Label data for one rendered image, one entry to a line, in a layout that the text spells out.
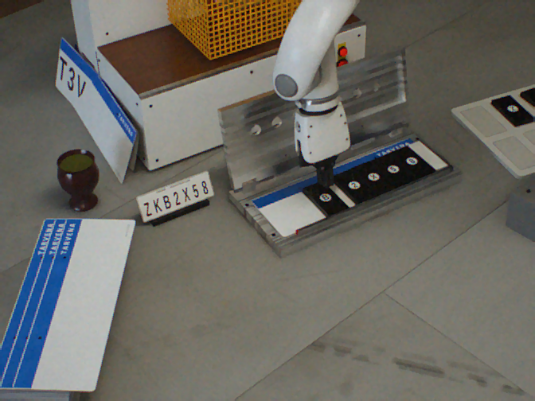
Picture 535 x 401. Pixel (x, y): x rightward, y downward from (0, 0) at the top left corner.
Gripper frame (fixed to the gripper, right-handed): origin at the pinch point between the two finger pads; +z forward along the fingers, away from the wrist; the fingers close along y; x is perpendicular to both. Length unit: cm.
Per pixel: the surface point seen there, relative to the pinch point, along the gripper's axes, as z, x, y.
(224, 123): -12.3, 11.7, -14.5
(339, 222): 7.8, -5.5, -1.1
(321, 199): 5.5, 0.9, -1.0
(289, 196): 5.6, 6.5, -5.1
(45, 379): 2, -21, -66
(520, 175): 10.3, -11.5, 39.9
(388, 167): 5.2, 2.1, 16.5
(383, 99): -4.7, 12.5, 23.3
